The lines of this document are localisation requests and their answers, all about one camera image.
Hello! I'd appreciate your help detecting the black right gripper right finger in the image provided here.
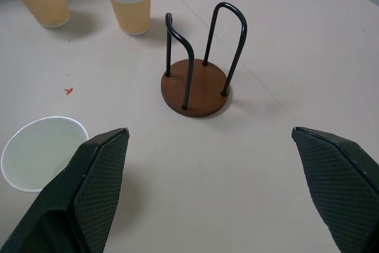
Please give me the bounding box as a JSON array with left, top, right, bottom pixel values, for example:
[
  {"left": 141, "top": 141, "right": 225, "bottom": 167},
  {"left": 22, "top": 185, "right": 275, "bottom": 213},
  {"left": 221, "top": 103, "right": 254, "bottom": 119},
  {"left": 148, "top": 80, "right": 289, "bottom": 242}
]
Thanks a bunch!
[{"left": 291, "top": 126, "right": 379, "bottom": 253}]

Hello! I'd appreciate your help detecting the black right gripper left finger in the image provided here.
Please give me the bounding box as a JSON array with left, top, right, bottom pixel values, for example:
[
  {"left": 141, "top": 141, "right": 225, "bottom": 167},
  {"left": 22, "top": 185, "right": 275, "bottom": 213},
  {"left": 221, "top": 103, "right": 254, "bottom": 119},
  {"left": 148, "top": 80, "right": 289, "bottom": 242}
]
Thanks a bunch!
[{"left": 0, "top": 127, "right": 131, "bottom": 253}]

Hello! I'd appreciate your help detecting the white paper cup, near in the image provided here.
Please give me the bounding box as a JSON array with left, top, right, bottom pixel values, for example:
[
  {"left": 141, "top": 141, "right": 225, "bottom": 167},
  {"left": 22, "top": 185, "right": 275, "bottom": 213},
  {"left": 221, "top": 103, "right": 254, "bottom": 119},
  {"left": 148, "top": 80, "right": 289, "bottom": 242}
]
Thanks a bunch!
[{"left": 0, "top": 116, "right": 90, "bottom": 194}]

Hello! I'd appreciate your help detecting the wooden base wire cup holder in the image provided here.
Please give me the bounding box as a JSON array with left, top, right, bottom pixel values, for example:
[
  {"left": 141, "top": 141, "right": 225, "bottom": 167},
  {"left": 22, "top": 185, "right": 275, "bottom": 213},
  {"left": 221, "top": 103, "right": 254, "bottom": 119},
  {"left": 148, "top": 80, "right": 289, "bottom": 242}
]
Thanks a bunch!
[{"left": 160, "top": 2, "right": 248, "bottom": 119}]

